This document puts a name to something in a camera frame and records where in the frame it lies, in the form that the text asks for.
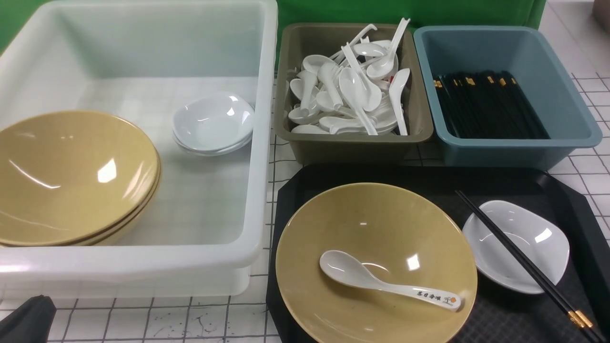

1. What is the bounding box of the pile of black chopsticks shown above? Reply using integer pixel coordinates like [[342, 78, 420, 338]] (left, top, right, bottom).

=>
[[433, 70, 550, 140]]

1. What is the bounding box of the top yellow bowl in tub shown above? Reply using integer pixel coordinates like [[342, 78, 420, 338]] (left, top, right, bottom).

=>
[[1, 110, 162, 247]]

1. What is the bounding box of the white spoon right side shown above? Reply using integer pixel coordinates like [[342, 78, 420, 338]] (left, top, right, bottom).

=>
[[388, 68, 410, 135]]

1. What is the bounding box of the white dish in tub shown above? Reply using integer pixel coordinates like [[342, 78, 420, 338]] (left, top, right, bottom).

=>
[[172, 134, 253, 157], [172, 91, 255, 153]]

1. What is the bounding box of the lower white dish in tub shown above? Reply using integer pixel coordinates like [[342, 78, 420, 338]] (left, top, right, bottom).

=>
[[172, 134, 253, 157]]

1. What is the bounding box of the white printed soup spoon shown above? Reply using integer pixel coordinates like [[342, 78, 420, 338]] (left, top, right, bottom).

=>
[[319, 250, 462, 312]]

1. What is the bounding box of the large white plastic tub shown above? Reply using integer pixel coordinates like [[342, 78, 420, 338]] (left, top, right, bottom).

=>
[[1, 0, 277, 299]]

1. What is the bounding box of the white square sauce dish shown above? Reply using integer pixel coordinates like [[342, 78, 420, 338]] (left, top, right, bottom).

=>
[[462, 200, 570, 294]]

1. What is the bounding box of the lower yellow bowl in tub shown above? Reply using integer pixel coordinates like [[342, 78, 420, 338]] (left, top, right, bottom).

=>
[[1, 155, 162, 248]]

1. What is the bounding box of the black plastic serving tray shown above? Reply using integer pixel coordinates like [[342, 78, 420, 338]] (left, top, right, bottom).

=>
[[269, 164, 610, 343]]

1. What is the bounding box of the blue plastic chopstick bin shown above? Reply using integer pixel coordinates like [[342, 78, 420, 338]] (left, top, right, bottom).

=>
[[414, 26, 603, 170]]

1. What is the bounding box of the white spoon upright top right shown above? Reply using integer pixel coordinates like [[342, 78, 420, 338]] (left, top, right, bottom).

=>
[[366, 18, 410, 80]]

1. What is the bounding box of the white spoon long handle centre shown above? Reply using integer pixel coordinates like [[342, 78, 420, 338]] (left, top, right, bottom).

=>
[[338, 43, 382, 135]]

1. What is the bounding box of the yellow bowl in tub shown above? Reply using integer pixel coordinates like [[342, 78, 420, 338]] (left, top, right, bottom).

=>
[[1, 110, 162, 247], [1, 155, 162, 248]]

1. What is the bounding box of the white spoon left side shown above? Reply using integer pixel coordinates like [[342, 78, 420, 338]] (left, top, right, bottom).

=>
[[297, 70, 318, 117]]

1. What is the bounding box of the olive plastic spoon bin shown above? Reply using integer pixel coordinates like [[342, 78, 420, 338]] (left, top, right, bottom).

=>
[[272, 22, 434, 165]]

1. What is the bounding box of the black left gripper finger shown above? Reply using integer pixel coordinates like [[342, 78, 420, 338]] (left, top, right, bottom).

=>
[[0, 295, 57, 343]]

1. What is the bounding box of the yellow noodle bowl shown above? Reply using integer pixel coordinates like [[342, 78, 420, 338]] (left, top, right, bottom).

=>
[[275, 183, 478, 343]]

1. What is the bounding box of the black chopstick gold tip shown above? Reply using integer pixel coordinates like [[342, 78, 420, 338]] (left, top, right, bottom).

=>
[[455, 190, 594, 330], [456, 191, 608, 343]]

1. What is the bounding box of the green backdrop cloth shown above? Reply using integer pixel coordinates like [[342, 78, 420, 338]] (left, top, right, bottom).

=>
[[0, 0, 548, 53]]

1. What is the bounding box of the top white dish in tub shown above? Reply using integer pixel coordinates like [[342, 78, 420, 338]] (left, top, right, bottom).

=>
[[172, 91, 255, 153]]

